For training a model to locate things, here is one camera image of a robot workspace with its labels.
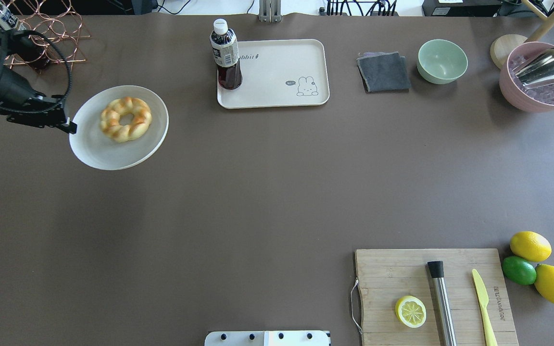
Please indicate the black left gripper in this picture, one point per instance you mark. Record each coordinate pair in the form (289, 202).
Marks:
(7, 86)

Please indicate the white plate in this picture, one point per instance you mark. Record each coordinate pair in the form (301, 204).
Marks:
(95, 149)

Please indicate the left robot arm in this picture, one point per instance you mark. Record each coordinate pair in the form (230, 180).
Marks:
(19, 102)

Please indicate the tea bottle on tray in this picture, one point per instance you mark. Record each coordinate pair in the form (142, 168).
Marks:
(226, 54)

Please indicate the cream rabbit tray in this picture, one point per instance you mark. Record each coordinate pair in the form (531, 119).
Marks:
(279, 73)

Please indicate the tea bottle in rack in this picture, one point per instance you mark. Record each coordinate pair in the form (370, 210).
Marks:
(31, 53)

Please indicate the grey folded cloth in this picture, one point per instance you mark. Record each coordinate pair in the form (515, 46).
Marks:
(381, 71)

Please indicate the wooden cutting board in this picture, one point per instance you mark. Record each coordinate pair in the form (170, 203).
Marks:
(385, 275)

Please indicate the green bowl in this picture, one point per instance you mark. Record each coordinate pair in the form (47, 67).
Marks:
(441, 62)

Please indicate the lemon half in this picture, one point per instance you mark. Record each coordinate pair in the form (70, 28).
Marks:
(410, 311)

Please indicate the steel muddler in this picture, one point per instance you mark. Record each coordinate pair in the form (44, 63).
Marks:
(445, 320)

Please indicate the wooden glass stand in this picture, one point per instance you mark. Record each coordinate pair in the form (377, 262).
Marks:
(502, 46)

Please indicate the yellow plastic knife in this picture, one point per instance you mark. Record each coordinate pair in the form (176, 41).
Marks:
(483, 300)

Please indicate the green lime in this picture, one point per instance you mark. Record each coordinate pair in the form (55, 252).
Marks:
(519, 270)

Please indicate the whole lemon upper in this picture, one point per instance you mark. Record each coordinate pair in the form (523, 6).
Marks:
(531, 246)

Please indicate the pink ice bowl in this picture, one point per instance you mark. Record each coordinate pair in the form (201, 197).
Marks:
(540, 99)

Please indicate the steel ice scoop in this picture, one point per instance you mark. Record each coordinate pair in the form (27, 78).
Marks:
(539, 72)

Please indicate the braided ring donut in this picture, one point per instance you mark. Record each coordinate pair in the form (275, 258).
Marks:
(125, 119)

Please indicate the copper wire bottle rack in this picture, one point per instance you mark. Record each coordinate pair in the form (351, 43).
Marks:
(59, 22)

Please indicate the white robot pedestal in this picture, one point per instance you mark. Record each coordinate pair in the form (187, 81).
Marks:
(269, 338)

